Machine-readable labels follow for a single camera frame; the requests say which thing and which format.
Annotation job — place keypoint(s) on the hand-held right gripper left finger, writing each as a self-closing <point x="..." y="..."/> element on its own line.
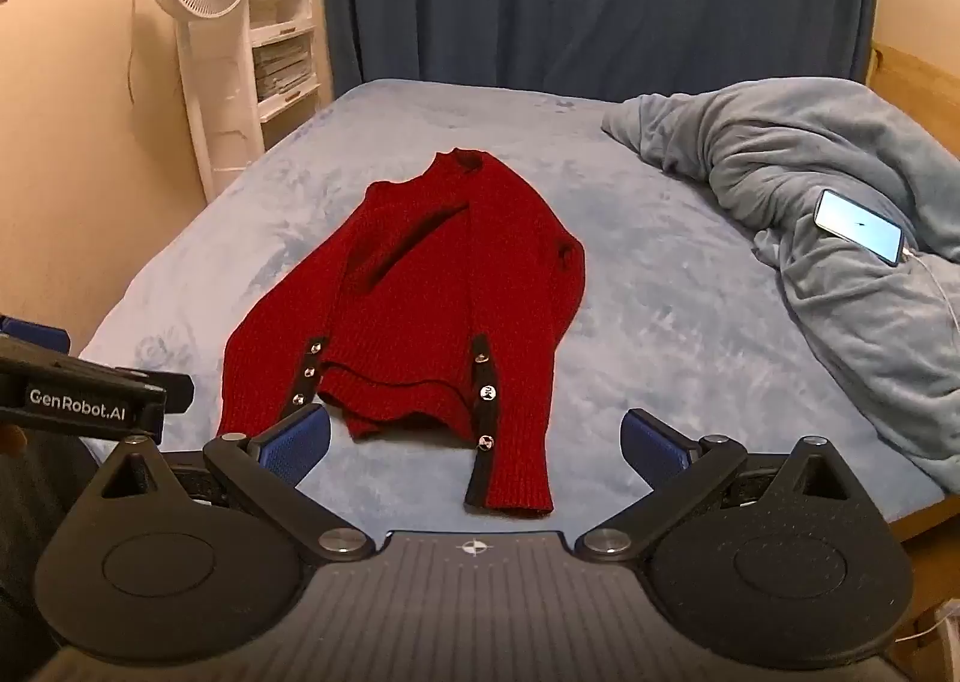
<point x="300" y="440"/>

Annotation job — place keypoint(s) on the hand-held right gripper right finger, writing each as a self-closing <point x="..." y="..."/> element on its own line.
<point x="654" y="448"/>

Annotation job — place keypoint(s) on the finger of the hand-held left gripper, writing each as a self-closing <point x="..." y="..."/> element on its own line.
<point x="34" y="335"/>

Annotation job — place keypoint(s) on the red knit sweater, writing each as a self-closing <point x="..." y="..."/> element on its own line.
<point x="450" y="277"/>

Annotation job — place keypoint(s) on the light blue bed blanket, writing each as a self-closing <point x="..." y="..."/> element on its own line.
<point x="675" y="322"/>

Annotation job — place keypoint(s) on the grey-blue comforter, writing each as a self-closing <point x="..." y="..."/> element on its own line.
<point x="825" y="322"/>

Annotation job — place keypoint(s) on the smartphone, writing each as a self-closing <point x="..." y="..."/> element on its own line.
<point x="859" y="224"/>

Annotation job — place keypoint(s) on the stack of papers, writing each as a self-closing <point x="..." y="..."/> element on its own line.
<point x="283" y="70"/>

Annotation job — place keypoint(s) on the white shelf unit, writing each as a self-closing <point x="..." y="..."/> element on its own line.
<point x="289" y="30"/>

